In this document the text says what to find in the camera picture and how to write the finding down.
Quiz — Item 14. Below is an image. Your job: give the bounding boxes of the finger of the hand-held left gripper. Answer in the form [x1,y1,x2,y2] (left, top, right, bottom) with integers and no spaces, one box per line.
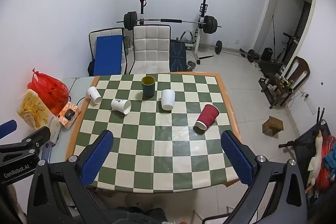
[0,120,18,140]
[0,126,53,163]

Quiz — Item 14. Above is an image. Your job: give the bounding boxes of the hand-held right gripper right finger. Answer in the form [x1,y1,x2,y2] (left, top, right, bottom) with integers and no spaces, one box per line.
[220,130,308,224]

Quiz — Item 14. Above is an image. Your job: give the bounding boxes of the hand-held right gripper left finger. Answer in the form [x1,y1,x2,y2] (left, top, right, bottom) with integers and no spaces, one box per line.
[26,130,115,224]

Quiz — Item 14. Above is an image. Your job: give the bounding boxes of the red ribbed paper cup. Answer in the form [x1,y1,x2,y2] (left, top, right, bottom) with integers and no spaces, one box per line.
[194,104,219,131]

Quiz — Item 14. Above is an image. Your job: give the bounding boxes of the white printed paper cup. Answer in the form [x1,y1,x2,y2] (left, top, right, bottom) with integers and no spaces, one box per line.
[111,98,132,115]
[87,86,103,105]

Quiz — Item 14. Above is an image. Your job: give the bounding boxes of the dark green cup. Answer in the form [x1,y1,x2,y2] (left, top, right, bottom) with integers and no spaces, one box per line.
[141,76,156,98]

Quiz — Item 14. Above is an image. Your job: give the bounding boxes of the plain white cup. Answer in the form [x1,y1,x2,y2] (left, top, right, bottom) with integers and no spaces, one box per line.
[161,89,176,110]

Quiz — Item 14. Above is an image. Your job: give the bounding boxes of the yellow snack bag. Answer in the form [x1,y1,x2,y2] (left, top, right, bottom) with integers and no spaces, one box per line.
[17,90,57,130]

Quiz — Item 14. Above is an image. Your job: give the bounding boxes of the orange smartwatch box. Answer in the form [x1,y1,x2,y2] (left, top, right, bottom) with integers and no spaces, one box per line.
[58,102,81,130]

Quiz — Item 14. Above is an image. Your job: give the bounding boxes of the small wooden stool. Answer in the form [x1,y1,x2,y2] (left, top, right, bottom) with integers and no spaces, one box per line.
[262,116,284,138]

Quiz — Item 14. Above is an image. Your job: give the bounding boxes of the red plastic bag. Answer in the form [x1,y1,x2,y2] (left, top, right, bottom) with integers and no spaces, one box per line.
[28,68,69,116]

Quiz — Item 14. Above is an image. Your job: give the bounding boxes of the green checkered tablecloth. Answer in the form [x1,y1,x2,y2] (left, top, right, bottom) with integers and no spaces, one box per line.
[70,73,238,193]

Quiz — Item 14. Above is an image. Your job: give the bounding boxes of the grey side table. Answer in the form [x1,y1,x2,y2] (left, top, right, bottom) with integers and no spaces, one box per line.
[48,76,95,165]

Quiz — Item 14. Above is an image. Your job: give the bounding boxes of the person's dark pants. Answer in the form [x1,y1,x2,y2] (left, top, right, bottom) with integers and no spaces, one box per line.
[105,207,168,224]

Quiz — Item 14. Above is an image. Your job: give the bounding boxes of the white duck toy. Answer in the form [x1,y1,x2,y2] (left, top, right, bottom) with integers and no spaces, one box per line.
[307,131,325,189]

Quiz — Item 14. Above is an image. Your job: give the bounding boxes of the orange cloth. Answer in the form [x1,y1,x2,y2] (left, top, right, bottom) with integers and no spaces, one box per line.
[314,135,336,199]

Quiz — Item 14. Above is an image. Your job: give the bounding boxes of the blue cushion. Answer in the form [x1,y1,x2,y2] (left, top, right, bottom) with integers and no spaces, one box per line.
[94,35,124,76]

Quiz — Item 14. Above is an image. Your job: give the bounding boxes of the brown wooden chair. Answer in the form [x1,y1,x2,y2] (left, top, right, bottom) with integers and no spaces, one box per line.
[259,56,311,109]

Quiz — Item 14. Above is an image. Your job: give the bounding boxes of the small floor barbell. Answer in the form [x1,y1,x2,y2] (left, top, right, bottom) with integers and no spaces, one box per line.
[211,40,260,62]

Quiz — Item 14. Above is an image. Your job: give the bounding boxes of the black framed white chair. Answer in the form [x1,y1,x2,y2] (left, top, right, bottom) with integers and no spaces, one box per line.
[88,27,128,76]

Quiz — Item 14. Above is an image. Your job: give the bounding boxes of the black patterned bench pad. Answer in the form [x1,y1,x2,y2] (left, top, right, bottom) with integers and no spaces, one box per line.
[169,40,188,72]

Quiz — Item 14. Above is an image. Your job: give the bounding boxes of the white quilted chair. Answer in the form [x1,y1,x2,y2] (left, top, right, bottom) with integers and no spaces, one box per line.
[130,25,172,75]

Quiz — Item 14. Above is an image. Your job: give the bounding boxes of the white weight rack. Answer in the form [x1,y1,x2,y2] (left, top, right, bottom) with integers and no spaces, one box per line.
[138,0,208,65]

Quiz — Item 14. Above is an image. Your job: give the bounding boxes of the black barbell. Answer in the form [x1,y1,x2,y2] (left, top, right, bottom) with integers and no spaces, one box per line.
[117,11,222,35]

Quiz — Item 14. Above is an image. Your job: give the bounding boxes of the white wall power strip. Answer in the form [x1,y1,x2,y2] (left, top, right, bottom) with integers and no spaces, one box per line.
[301,92,316,116]

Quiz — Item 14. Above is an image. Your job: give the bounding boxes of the white door frame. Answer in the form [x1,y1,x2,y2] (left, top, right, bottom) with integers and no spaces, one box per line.
[252,0,318,63]

